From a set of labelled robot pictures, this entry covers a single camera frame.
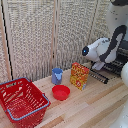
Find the white black Franka robot arm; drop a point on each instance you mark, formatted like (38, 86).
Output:
(106, 46)

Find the woven folding screen panel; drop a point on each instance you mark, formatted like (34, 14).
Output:
(75, 30)
(31, 36)
(101, 20)

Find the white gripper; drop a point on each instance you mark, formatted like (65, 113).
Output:
(98, 65)

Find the red shopping basket blue rim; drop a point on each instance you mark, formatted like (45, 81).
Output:
(23, 103)

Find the blue cup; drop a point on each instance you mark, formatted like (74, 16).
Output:
(57, 76)

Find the yellow red cereal box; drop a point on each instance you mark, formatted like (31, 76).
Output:
(79, 76)

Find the red plastic bowl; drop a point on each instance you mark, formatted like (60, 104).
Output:
(61, 92)

